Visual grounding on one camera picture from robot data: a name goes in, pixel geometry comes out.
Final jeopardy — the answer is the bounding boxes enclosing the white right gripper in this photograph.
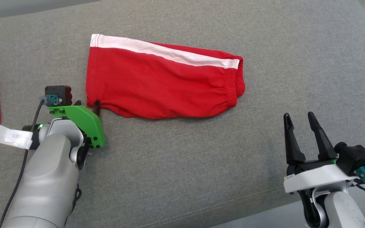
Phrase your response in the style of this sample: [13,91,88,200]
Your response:
[283,111,359,193]

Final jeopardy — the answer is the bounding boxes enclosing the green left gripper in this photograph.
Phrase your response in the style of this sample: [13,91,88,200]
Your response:
[48,100,105,149]

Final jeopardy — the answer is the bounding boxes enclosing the red shorts with white stripe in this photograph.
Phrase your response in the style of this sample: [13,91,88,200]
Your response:
[86,34,246,120]

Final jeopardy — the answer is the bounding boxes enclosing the black braided cable on arm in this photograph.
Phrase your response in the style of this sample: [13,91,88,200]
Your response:
[65,184,82,224]

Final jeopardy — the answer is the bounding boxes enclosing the white tape flag on cable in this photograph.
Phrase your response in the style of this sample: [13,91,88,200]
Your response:
[0,119,33,150]

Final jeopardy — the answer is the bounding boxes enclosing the black left camera cable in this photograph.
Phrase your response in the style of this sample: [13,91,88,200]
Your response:
[0,97,48,228]

